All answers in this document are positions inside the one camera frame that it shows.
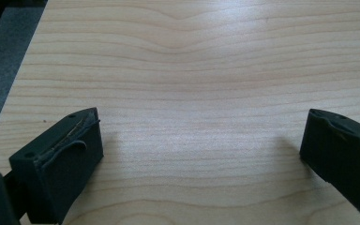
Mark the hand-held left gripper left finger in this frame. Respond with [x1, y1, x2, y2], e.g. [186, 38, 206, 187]
[8, 107, 105, 225]

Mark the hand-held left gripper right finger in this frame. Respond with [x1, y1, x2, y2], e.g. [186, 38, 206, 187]
[299, 108, 360, 225]

